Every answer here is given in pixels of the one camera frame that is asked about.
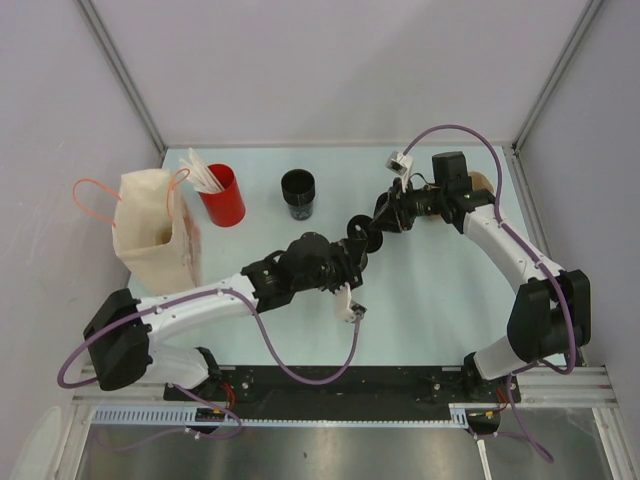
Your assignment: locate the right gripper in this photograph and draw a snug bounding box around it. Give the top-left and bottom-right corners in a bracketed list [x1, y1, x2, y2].
[369, 178, 447, 234]

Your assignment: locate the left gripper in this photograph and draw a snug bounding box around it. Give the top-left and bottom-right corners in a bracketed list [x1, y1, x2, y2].
[293, 238, 367, 296]

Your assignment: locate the black ribbed cup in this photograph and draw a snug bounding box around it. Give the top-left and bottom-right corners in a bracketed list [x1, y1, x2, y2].
[281, 169, 316, 221]

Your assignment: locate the translucent bag with orange handles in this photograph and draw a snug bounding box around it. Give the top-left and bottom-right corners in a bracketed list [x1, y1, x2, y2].
[72, 168, 202, 296]

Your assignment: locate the black cup lid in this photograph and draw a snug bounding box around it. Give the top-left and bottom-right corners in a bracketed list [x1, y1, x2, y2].
[347, 214, 383, 254]

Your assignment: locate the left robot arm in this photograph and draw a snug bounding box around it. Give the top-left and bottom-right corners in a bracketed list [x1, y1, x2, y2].
[83, 232, 370, 400]

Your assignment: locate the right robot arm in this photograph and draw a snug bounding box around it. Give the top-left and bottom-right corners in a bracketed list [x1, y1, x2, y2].
[370, 151, 592, 401]

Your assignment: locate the red cylindrical straw holder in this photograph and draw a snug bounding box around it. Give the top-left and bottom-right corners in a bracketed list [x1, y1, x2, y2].
[199, 164, 246, 227]

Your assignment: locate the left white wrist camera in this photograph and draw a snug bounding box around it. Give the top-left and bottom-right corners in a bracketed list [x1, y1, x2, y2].
[333, 283, 367, 323]

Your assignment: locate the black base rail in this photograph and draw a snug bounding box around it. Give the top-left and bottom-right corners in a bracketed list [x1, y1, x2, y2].
[193, 366, 520, 423]

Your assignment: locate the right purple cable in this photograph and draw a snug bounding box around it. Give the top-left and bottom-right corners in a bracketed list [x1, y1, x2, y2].
[402, 124, 579, 464]

